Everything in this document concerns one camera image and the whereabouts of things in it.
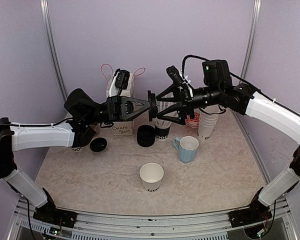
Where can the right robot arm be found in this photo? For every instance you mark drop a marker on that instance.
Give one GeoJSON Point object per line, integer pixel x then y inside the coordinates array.
{"type": "Point", "coordinates": [245, 99]}

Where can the left aluminium corner post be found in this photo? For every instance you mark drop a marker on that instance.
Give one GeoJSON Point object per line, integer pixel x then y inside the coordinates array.
{"type": "Point", "coordinates": [44, 5]}

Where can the right aluminium corner post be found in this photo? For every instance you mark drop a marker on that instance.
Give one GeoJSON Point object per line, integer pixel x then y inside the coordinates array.
{"type": "Point", "coordinates": [251, 38]}

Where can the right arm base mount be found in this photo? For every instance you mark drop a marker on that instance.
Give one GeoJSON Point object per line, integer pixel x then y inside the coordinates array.
{"type": "Point", "coordinates": [253, 213]}

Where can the single black cup lid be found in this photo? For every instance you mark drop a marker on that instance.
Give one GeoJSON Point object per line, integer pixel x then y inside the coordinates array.
{"type": "Point", "coordinates": [98, 144]}

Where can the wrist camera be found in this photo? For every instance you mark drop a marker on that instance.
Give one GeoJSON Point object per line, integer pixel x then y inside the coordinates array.
{"type": "Point", "coordinates": [175, 76]}
{"type": "Point", "coordinates": [121, 79]}

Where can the light blue ceramic mug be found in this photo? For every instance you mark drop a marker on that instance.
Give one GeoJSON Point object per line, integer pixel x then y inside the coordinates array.
{"type": "Point", "coordinates": [187, 147]}

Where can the black cup holding straws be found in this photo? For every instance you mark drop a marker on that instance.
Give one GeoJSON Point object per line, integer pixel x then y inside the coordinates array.
{"type": "Point", "coordinates": [162, 128]}

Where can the black coffee cup lid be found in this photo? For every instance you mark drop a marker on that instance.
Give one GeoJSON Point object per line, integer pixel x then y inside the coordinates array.
{"type": "Point", "coordinates": [153, 110]}

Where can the aluminium corner post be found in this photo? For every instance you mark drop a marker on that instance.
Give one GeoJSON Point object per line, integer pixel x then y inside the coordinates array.
{"type": "Point", "coordinates": [44, 5]}
{"type": "Point", "coordinates": [251, 38]}

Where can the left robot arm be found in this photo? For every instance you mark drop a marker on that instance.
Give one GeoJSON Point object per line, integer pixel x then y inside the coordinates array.
{"type": "Point", "coordinates": [72, 132]}

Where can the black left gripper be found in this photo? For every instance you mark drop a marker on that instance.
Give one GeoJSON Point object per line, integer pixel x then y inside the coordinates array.
{"type": "Point", "coordinates": [117, 106]}

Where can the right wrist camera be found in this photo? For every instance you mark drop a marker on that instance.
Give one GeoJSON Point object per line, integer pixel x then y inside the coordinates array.
{"type": "Point", "coordinates": [175, 76]}

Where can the white paper takeout bag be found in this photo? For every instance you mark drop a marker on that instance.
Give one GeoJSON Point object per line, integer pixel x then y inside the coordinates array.
{"type": "Point", "coordinates": [125, 128]}

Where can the stack of black lids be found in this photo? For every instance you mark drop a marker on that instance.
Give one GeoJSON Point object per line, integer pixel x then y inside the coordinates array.
{"type": "Point", "coordinates": [146, 135]}

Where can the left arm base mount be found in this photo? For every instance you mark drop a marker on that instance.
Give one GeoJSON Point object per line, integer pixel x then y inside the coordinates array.
{"type": "Point", "coordinates": [49, 213]}

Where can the front aluminium frame rail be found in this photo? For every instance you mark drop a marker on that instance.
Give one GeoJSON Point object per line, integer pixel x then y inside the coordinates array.
{"type": "Point", "coordinates": [215, 225]}

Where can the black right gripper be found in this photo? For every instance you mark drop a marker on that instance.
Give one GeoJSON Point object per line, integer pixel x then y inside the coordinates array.
{"type": "Point", "coordinates": [186, 103]}

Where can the red patterned bowl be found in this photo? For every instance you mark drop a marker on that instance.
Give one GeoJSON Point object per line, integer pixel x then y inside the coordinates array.
{"type": "Point", "coordinates": [193, 122]}

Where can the white paper cup GOOD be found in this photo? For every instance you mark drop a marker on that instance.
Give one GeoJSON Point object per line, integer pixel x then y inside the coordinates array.
{"type": "Point", "coordinates": [151, 175]}

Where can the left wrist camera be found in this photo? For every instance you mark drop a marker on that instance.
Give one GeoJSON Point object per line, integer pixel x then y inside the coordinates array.
{"type": "Point", "coordinates": [121, 79]}

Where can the stack of white paper cups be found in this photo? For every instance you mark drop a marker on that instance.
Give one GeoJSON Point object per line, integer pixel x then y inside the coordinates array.
{"type": "Point", "coordinates": [207, 121]}

